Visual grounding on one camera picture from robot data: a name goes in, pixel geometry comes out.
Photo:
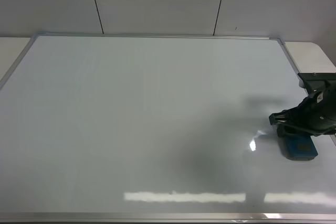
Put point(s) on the white board with aluminium frame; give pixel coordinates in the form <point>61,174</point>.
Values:
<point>156,129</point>

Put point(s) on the blue board eraser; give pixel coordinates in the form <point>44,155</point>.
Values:
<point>299,148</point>

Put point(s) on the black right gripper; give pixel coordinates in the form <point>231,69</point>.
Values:
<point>314,116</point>

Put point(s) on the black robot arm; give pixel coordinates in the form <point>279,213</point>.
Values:
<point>315,114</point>

